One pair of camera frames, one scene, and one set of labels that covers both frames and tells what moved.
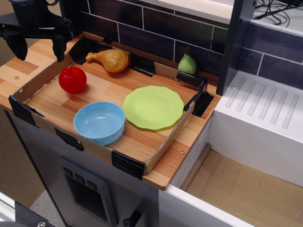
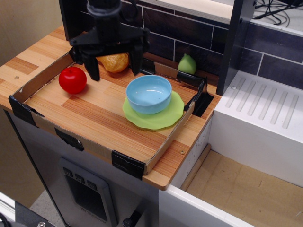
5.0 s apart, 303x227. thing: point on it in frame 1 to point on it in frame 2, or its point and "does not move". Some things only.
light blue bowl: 102,123 to 148,94
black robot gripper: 34,19 to 109,38
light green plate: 153,108 does not move
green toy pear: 187,64 does not move
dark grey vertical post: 240,21 does not move
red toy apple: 73,80 does not move
